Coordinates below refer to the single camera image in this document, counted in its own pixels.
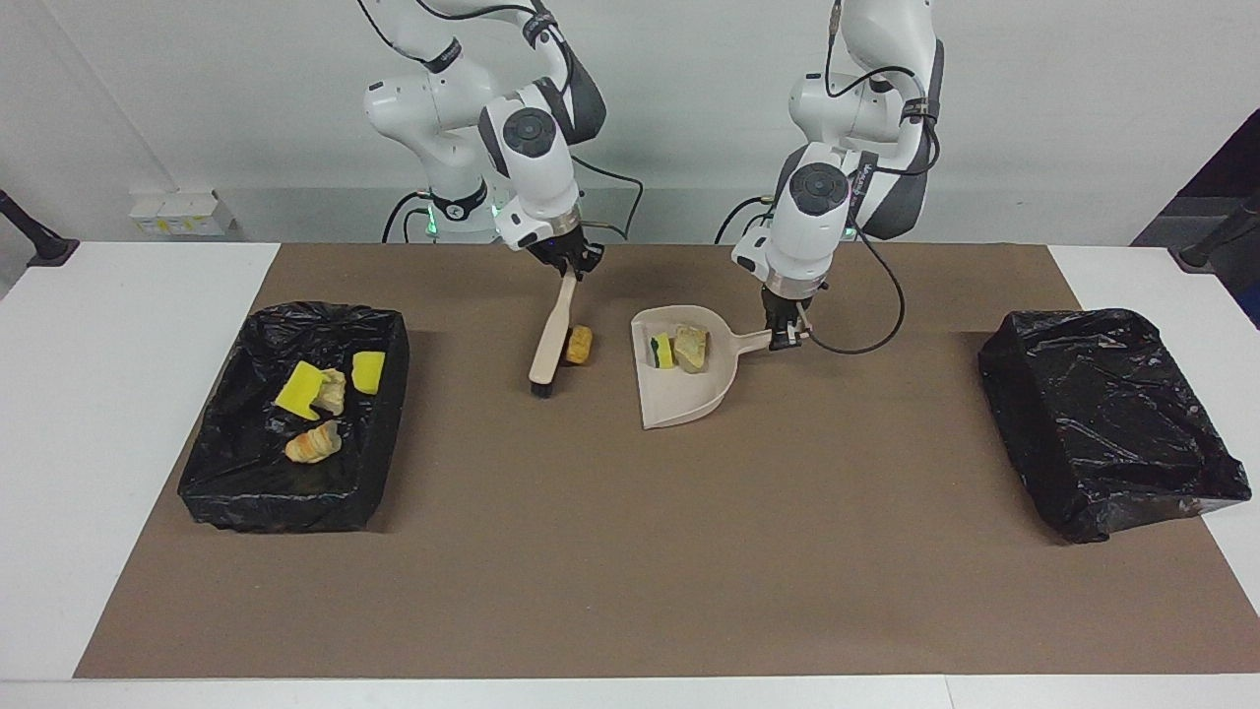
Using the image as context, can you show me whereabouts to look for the beige plastic dustpan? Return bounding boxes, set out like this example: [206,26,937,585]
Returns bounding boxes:
[630,305,810,430]

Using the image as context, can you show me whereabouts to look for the black bag lined bin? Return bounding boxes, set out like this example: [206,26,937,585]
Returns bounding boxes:
[177,301,410,535]
[977,308,1253,545]

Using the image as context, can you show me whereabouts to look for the white wall socket boxes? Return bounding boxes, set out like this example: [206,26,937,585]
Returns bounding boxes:
[130,190,237,237]

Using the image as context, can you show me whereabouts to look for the black stand leg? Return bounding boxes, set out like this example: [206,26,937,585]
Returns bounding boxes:
[1178,192,1260,272]
[0,189,80,269]

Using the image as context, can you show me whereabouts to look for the beige hand brush black bristles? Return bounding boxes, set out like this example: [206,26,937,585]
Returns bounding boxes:
[528,270,582,399]

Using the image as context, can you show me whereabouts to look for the black left arm base cable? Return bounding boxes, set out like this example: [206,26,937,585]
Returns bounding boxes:
[716,195,788,244]

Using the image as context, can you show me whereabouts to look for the black arm base cable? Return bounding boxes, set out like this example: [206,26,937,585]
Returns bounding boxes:
[716,195,788,244]
[382,192,434,244]

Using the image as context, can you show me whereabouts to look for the orange striped croissant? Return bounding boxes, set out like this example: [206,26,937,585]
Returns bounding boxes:
[284,420,343,465]

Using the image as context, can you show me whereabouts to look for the brown table mat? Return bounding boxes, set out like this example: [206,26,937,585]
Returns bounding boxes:
[74,243,1260,680]

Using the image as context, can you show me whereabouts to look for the black right arm base cable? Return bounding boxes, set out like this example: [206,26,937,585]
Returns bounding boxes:
[382,192,434,244]

